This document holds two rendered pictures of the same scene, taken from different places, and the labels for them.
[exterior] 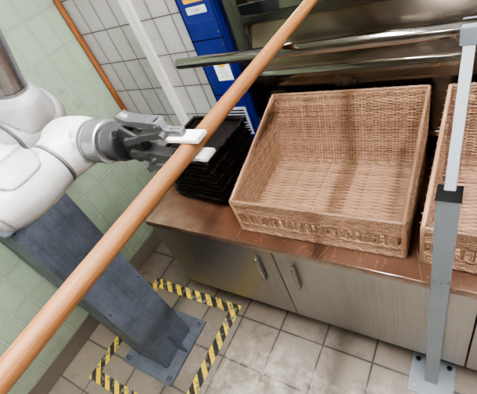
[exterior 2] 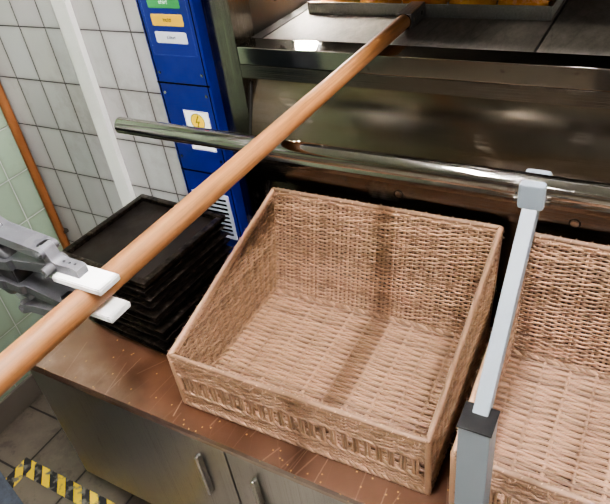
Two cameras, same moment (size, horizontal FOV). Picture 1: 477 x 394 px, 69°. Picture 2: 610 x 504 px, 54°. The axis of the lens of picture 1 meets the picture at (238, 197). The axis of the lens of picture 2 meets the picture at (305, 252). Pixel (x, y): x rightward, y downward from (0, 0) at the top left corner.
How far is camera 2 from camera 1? 13 cm
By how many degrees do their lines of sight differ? 10
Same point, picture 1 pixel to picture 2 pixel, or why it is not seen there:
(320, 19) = (358, 97)
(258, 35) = (263, 96)
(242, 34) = (238, 89)
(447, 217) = (473, 454)
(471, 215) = (536, 437)
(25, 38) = not seen: outside the picture
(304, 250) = (277, 456)
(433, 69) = (509, 206)
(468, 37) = (528, 199)
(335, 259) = (323, 479)
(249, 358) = not seen: outside the picture
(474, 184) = (548, 387)
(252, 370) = not seen: outside the picture
